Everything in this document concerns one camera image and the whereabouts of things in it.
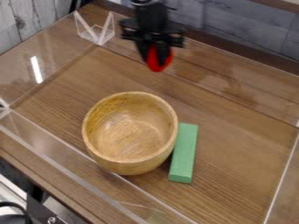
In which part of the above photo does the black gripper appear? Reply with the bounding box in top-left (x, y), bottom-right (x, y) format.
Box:
top-left (118, 18), bottom-right (185, 66)

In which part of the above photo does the red plush fruit green leaf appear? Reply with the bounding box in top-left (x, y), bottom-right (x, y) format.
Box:
top-left (145, 44), bottom-right (173, 72)

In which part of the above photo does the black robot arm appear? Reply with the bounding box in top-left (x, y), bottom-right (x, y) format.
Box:
top-left (118, 0), bottom-right (185, 72)

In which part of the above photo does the wooden bowl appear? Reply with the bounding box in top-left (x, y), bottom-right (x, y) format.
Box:
top-left (81, 91), bottom-right (178, 175)

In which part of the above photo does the green rectangular block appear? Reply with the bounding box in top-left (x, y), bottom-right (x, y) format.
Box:
top-left (168, 122), bottom-right (198, 184)

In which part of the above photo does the clear acrylic corner bracket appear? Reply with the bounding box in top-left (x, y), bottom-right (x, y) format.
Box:
top-left (73, 11), bottom-right (115, 46)

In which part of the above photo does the clear acrylic enclosure wall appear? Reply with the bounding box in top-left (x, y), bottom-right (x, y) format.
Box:
top-left (0, 17), bottom-right (299, 224)

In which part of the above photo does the black metal stand with cable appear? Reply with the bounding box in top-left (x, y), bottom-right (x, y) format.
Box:
top-left (0, 192), bottom-right (67, 224)

